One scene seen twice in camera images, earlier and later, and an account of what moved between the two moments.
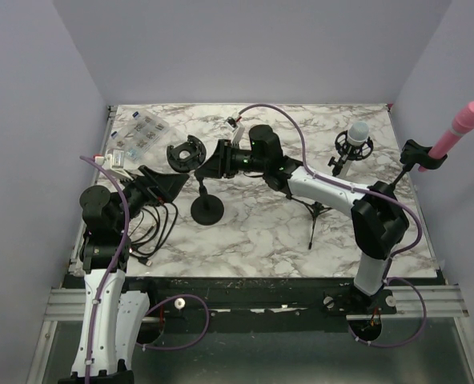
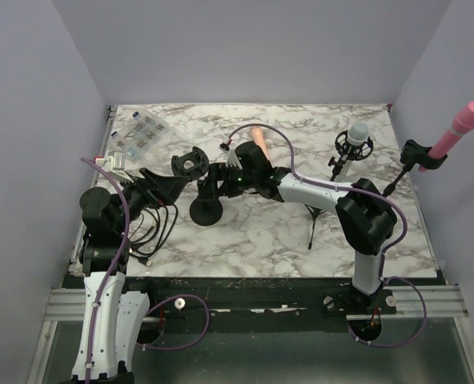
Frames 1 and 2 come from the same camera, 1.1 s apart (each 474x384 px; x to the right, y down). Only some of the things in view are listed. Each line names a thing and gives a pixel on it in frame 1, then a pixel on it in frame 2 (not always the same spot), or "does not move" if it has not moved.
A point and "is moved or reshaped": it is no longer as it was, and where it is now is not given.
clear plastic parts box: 138,134 does not move
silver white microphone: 358,134 does not move
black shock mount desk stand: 184,158 is moved or reshaped
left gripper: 165,186 does not move
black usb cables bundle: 150,230 does not move
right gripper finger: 214,167 to 208,202
